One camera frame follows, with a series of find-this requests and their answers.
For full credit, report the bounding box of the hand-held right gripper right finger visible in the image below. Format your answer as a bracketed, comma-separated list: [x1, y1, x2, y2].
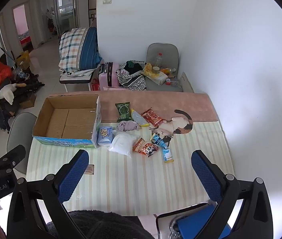
[191, 150, 273, 239]

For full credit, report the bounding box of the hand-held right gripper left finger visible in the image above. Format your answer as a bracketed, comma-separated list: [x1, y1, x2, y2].
[7, 149, 90, 239]

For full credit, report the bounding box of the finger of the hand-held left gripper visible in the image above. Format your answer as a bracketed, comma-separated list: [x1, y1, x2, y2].
[0, 144, 27, 170]

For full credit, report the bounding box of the light blue white packet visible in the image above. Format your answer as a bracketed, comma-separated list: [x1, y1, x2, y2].
[161, 147, 174, 163]

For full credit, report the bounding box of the blue cartoon tissue pack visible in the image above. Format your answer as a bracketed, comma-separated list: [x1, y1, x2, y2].
[97, 126, 117, 146]

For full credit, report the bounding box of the blue gold-edged packet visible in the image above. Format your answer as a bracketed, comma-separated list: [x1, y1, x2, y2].
[150, 133, 170, 148]

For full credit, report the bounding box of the white stuffed plastic bag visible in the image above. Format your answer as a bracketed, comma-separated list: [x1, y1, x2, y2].
[107, 131, 143, 158]

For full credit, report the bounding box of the orange snack packet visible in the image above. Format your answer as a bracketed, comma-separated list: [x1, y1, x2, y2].
[132, 138, 159, 158]

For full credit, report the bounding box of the purple cloth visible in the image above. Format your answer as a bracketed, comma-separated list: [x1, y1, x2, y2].
[116, 120, 140, 132]

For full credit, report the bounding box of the red snack packet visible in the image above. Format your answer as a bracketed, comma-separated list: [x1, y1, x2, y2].
[141, 108, 167, 127]

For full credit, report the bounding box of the green snack packet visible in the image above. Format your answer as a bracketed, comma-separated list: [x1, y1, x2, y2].
[115, 102, 132, 122]

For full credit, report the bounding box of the yellow packed scrub sponge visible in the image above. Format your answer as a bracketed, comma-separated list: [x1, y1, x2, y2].
[131, 108, 149, 127]

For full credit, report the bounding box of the blue flat case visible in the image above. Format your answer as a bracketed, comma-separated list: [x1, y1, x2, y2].
[177, 211, 232, 239]

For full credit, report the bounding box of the dark fuzzy cloth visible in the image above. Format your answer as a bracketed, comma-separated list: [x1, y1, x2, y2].
[47, 210, 154, 239]

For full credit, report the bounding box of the small brown cardboard box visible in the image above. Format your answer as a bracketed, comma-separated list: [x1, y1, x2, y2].
[20, 93, 37, 109]

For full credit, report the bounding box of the white goose plush toy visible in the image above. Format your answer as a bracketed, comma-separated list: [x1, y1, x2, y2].
[0, 83, 27, 105]

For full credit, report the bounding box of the striped cat print table mat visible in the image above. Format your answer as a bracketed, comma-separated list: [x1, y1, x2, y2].
[26, 91, 236, 216]

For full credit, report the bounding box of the yellow paper bag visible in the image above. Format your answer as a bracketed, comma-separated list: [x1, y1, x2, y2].
[15, 50, 31, 69]

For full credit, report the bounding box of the red carton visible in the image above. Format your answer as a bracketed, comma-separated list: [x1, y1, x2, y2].
[90, 78, 102, 91]

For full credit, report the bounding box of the white leaning panel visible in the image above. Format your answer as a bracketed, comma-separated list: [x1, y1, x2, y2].
[178, 71, 194, 93]

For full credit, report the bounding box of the pink suitcase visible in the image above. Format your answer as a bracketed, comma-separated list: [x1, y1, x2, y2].
[98, 62, 120, 88]

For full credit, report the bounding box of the white tissue pack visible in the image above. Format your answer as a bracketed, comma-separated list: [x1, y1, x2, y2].
[149, 72, 168, 85]

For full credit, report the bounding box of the black white patterned bag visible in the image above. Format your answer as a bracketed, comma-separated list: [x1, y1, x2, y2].
[116, 60, 147, 90]

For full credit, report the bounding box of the yellow plastic bag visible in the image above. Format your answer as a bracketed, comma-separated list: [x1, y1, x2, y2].
[143, 63, 156, 76]

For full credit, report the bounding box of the plaid bedding bag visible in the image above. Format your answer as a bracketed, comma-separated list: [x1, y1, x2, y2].
[58, 27, 103, 72]

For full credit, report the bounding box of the clear plastic bottle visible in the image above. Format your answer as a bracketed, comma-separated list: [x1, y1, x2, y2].
[154, 53, 164, 68]

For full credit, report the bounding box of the grey padded chair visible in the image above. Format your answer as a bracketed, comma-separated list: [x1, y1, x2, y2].
[145, 43, 184, 92]

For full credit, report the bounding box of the glass sliding door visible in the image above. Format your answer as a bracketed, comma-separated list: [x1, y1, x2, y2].
[36, 0, 79, 46]

